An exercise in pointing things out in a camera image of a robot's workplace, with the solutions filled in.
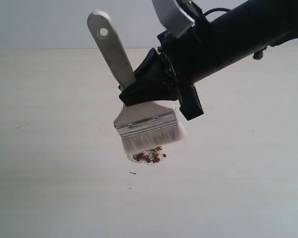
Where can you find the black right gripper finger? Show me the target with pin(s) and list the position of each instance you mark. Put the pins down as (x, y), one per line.
(154, 82)

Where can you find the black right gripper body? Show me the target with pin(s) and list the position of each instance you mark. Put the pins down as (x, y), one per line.
(179, 52)

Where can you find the wooden paint brush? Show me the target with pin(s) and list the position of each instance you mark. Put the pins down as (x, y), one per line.
(145, 125)

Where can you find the red beans and rice pile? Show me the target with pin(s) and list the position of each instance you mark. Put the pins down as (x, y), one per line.
(150, 157)

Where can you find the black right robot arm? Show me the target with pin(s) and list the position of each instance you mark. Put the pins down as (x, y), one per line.
(247, 29)

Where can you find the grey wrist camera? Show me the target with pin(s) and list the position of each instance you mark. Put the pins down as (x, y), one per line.
(173, 17)

